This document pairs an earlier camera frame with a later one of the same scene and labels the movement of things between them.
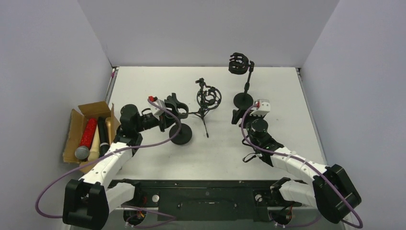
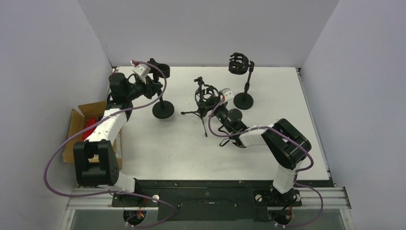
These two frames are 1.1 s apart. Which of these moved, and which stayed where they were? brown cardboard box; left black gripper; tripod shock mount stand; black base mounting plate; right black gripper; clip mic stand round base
Moved: left black gripper; clip mic stand round base; right black gripper
Stayed: brown cardboard box; black base mounting plate; tripod shock mount stand
